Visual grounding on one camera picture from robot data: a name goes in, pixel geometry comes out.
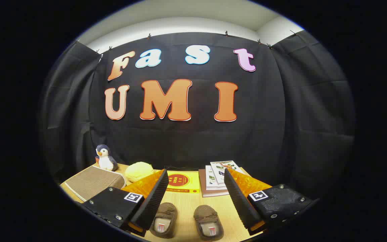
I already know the thick brown book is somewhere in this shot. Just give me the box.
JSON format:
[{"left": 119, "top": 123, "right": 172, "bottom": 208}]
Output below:
[{"left": 199, "top": 169, "right": 229, "bottom": 197}]

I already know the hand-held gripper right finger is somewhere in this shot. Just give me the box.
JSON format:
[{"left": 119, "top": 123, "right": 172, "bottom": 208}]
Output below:
[{"left": 224, "top": 168, "right": 320, "bottom": 236}]

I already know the penguin plush toy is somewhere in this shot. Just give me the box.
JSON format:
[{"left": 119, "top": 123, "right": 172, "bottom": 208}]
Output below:
[{"left": 95, "top": 144, "right": 119, "bottom": 172}]

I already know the brown fuzzy shoe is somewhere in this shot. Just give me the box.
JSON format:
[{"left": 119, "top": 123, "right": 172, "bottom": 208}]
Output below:
[
  {"left": 149, "top": 202, "right": 178, "bottom": 239},
  {"left": 193, "top": 205, "right": 224, "bottom": 241}
]

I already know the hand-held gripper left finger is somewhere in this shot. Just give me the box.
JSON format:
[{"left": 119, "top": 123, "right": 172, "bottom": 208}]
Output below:
[{"left": 82, "top": 169, "right": 169, "bottom": 237}]

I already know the white book with illustrated cover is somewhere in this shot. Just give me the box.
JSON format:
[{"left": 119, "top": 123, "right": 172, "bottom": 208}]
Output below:
[{"left": 210, "top": 160, "right": 246, "bottom": 185}]

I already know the yellow bun-shaped plush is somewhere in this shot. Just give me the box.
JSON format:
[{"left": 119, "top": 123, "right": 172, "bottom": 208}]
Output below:
[{"left": 125, "top": 162, "right": 154, "bottom": 184}]

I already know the yellow book with red circle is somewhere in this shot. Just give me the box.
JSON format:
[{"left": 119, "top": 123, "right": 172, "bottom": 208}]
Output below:
[{"left": 165, "top": 170, "right": 201, "bottom": 194}]

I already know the brown fabric storage box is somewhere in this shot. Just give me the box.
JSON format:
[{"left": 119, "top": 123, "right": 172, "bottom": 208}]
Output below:
[{"left": 64, "top": 165, "right": 127, "bottom": 203}]

